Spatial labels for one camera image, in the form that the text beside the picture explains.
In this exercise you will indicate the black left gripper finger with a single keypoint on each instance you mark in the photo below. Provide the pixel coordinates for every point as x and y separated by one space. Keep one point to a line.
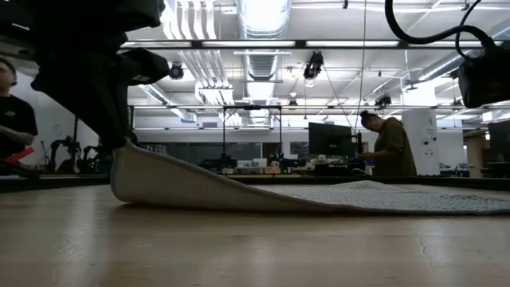
87 103
143 65

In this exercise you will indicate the grey microfiber towel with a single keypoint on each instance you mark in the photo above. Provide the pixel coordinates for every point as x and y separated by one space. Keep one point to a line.
167 179

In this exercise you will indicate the black distant robot arm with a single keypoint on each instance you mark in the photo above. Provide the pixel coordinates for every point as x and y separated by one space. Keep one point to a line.
217 163
287 161
65 153

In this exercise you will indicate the black ceiling spotlight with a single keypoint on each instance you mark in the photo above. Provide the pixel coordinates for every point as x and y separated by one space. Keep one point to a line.
383 100
177 72
313 65

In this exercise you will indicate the person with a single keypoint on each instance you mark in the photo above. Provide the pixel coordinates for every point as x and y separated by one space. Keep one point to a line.
394 147
16 115

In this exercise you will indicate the red flat object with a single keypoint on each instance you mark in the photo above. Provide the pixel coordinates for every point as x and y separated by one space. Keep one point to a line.
22 154

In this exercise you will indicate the black computer monitor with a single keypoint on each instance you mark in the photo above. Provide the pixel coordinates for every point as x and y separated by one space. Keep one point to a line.
328 139
500 139

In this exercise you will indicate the white square pillar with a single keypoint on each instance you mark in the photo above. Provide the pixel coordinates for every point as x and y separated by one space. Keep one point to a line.
426 135

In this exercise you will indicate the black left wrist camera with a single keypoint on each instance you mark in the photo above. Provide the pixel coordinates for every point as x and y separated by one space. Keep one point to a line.
143 14

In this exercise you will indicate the black metal table frame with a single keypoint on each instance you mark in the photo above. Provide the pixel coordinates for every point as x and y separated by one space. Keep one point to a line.
60 183

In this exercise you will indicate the black overhead frame beam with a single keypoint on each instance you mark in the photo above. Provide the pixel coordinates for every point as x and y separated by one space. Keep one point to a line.
300 44

